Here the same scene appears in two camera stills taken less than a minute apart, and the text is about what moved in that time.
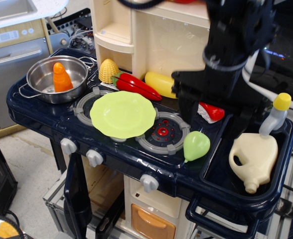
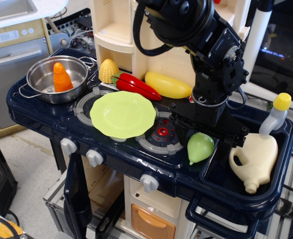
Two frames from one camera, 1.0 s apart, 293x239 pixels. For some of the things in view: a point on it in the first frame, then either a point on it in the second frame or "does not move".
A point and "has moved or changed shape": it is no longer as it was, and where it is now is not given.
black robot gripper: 225,86 → 208,112
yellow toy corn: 107,68 does not move
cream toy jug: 259,153 does not move
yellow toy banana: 163,84 does not move
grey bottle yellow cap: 281,103 does not move
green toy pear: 196,144 has moved or changed shape
